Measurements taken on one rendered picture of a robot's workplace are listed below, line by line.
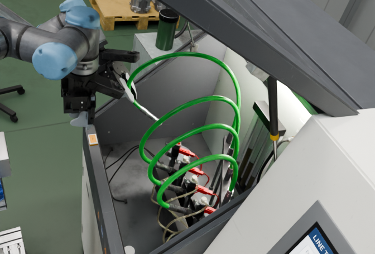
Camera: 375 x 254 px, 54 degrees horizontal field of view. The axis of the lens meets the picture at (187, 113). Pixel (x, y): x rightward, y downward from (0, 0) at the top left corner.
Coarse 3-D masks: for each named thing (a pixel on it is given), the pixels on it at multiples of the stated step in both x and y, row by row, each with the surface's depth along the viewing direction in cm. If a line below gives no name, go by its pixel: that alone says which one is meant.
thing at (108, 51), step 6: (102, 54) 113; (108, 54) 113; (114, 54) 112; (120, 54) 112; (126, 54) 112; (132, 54) 112; (138, 54) 113; (114, 60) 113; (120, 60) 113; (126, 60) 112; (132, 60) 112
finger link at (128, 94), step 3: (120, 78) 115; (123, 81) 116; (123, 84) 115; (126, 84) 117; (126, 87) 116; (126, 90) 115; (129, 90) 117; (126, 93) 116; (129, 93) 116; (123, 96) 117; (126, 96) 116; (129, 96) 117; (132, 96) 118; (129, 99) 117; (132, 99) 118; (132, 102) 119
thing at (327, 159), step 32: (320, 128) 73; (352, 128) 74; (288, 160) 79; (320, 160) 72; (352, 160) 67; (256, 192) 87; (288, 192) 78; (320, 192) 71; (352, 192) 66; (256, 224) 86; (288, 224) 77; (352, 224) 65
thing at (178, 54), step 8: (160, 56) 110; (168, 56) 109; (176, 56) 109; (200, 56) 109; (208, 56) 109; (144, 64) 112; (224, 64) 110; (136, 72) 113; (232, 72) 112; (128, 80) 116; (240, 96) 118; (136, 104) 122; (240, 104) 120
